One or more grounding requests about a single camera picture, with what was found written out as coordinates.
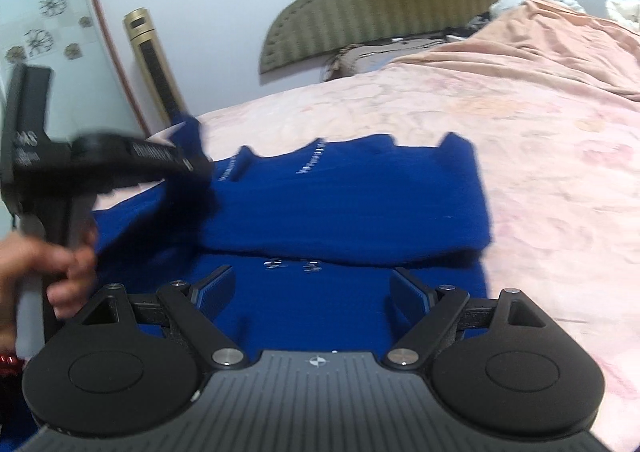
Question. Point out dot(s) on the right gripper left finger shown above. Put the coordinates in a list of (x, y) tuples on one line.
[(185, 306)]

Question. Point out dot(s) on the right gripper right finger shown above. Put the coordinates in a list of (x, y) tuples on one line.
[(434, 316)]

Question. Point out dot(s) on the blue beaded sweater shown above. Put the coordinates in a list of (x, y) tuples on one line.
[(312, 238)]

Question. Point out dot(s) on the person's left hand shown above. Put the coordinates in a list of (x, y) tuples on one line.
[(74, 270)]

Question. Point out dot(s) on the frosted glass floral door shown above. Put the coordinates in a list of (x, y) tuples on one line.
[(85, 94)]

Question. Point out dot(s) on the gold tower fan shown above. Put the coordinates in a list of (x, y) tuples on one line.
[(154, 66)]

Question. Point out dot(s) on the pink floral bed sheet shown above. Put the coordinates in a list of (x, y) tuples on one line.
[(560, 166)]

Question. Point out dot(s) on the brown patterned pillow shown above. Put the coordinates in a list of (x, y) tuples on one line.
[(369, 58)]

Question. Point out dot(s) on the orange blanket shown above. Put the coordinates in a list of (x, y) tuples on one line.
[(550, 45)]

